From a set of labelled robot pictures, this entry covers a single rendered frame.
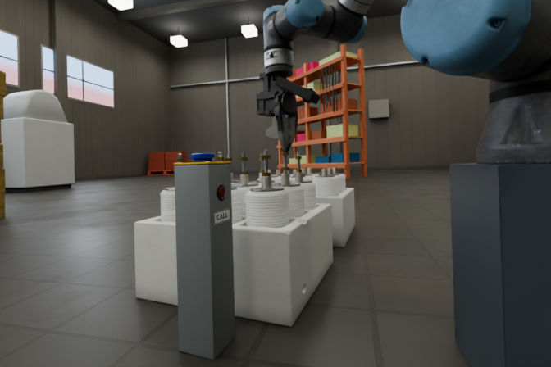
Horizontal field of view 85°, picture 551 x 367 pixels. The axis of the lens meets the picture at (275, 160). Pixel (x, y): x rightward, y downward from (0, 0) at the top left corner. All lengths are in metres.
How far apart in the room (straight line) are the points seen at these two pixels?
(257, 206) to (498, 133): 0.42
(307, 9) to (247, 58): 11.94
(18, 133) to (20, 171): 0.52
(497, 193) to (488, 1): 0.20
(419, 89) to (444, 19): 11.37
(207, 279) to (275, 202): 0.21
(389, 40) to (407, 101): 2.27
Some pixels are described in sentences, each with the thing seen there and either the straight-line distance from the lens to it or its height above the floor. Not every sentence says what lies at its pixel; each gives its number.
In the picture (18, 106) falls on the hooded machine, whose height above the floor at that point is 1.21.
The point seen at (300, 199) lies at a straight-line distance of 0.75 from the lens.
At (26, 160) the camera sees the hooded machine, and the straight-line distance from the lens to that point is 5.42.
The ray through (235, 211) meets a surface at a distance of 0.70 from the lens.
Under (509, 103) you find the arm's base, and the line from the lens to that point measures 0.50.
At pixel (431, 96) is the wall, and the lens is 11.78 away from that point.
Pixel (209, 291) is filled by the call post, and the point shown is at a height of 0.11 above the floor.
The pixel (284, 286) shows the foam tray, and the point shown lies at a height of 0.08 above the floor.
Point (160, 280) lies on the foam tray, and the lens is 0.78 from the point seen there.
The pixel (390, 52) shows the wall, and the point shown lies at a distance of 11.98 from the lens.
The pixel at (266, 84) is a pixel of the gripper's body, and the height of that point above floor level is 0.51.
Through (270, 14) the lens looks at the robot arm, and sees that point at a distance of 0.84.
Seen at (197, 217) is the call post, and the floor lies 0.23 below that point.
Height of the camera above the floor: 0.31
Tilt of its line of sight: level
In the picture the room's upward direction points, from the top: 2 degrees counter-clockwise
